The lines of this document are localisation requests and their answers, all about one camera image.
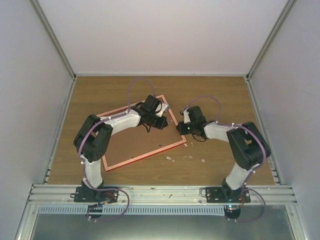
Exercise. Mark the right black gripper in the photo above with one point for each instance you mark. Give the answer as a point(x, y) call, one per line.
point(181, 130)

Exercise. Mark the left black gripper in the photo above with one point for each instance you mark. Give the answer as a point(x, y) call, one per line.
point(164, 123)

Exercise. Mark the red picture frame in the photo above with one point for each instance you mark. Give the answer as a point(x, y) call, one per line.
point(140, 157)

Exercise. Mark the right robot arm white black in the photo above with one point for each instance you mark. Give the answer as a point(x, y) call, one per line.
point(249, 148)

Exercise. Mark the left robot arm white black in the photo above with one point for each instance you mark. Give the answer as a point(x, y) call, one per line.
point(93, 138)

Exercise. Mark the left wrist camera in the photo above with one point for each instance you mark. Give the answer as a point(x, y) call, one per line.
point(162, 108)

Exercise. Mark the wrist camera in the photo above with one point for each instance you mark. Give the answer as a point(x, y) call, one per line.
point(162, 108)
point(186, 119)

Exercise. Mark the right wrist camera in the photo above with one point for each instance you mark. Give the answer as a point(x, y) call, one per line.
point(186, 119)

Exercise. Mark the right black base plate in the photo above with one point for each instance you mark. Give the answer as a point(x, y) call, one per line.
point(222, 194)

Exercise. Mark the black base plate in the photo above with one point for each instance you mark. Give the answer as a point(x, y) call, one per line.
point(222, 194)
point(84, 194)

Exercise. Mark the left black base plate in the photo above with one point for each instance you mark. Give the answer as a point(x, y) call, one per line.
point(84, 194)

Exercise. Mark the aluminium rail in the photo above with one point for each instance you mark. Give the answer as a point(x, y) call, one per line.
point(162, 194)

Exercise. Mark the grey slotted cable duct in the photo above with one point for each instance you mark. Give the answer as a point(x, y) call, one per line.
point(179, 210)

